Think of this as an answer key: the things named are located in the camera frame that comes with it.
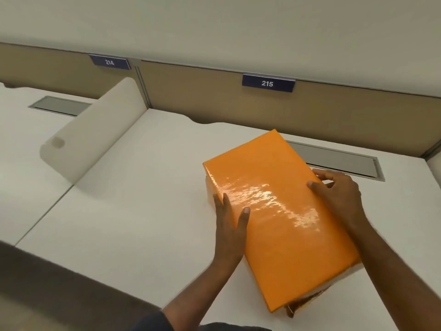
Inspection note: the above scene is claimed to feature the person's left hand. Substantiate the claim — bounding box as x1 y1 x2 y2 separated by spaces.
212 193 251 270

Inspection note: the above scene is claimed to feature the person's right hand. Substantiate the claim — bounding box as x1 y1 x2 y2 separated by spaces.
307 169 371 235

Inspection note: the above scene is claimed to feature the orange box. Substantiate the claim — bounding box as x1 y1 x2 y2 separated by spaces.
203 129 362 319

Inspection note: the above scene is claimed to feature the person's right forearm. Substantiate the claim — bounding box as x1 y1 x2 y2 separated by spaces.
346 220 441 331

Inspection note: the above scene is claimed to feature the person's left forearm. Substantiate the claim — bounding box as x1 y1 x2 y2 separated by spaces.
162 255 246 331

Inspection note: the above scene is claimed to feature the beige partition panel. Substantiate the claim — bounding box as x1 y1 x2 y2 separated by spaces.
0 42 147 108
139 60 441 158

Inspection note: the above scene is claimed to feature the white rounded desk divider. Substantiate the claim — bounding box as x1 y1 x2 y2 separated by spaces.
426 151 441 189
39 77 148 184

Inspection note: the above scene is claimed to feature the dark blue label sign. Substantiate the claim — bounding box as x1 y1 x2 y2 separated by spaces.
88 54 132 71
242 73 296 93

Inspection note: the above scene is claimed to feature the dark shirt sleeve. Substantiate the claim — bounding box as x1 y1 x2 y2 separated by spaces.
130 311 273 331

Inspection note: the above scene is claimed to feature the grey desk cable lid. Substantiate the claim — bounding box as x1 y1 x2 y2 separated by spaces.
28 96 93 117
286 140 385 182

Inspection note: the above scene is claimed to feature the grey partition post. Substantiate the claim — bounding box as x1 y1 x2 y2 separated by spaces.
421 140 441 160
134 65 153 109

